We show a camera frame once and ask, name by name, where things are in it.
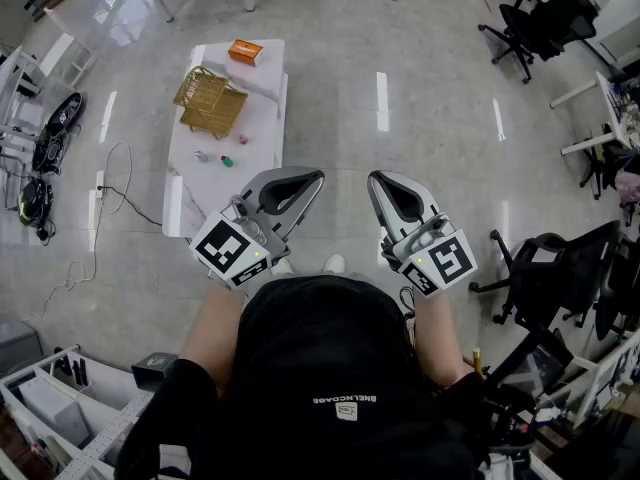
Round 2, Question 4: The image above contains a black power cable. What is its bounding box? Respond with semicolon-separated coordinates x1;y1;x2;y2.
97;185;164;227

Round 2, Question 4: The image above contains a black oval device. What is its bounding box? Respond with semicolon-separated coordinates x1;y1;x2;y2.
31;92;84;172

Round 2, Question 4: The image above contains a person's black shirt torso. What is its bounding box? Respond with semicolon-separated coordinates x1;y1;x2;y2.
113;274;494;480

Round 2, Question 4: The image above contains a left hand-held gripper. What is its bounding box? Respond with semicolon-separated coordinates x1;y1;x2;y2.
188;166;326;289

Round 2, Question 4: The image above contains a person's right forearm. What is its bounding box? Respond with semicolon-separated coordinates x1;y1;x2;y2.
410;287;477;390

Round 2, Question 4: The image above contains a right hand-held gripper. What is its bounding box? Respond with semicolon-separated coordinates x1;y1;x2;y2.
367;169;477;299

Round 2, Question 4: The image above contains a white metal shelf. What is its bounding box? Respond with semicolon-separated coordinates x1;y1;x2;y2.
0;345;152;480

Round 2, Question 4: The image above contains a woven wicker basket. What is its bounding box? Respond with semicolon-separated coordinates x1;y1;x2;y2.
172;65;250;139

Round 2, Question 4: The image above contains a person's left forearm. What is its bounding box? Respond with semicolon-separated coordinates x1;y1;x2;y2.
178;281;251;400

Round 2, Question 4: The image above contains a white chair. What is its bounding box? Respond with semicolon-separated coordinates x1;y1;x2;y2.
43;7;101;87

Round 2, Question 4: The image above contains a cluttered white desk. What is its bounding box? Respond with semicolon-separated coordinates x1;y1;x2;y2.
549;71;640;157

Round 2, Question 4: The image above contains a round black robot vacuum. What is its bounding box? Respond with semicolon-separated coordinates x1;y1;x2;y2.
17;177;54;227

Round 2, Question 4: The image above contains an orange tissue box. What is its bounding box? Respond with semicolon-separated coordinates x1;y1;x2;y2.
227;39;265;68

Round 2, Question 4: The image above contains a white cable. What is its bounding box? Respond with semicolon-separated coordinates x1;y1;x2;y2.
22;140;134;320

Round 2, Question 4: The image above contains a black office chair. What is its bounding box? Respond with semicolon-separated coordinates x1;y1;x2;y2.
477;0;599;85
469;220;622;330

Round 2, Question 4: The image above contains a black cardboard box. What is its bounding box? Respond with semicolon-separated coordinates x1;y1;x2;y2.
131;351;179;393

